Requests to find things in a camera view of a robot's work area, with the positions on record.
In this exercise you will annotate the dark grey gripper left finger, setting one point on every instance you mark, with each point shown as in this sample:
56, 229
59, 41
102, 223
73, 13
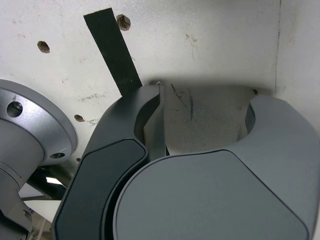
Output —
100, 175

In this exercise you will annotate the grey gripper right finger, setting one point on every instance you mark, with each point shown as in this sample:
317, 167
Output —
212, 200

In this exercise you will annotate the black tape strip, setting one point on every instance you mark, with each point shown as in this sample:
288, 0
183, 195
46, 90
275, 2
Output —
112, 50

